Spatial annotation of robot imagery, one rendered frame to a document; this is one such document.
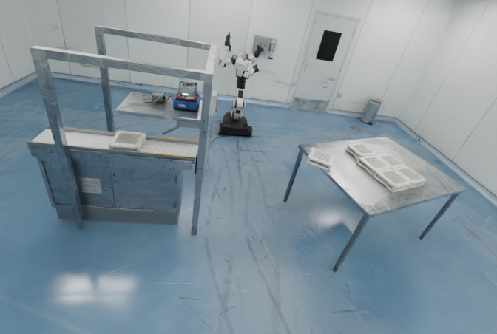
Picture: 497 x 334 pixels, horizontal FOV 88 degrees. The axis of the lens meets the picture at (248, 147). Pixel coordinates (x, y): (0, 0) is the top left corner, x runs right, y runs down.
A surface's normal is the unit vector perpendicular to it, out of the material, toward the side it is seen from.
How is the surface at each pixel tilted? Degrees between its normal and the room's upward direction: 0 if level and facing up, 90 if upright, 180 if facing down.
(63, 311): 0
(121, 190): 90
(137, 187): 90
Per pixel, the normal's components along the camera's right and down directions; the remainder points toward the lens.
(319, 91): 0.09, 0.54
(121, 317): 0.17, -0.84
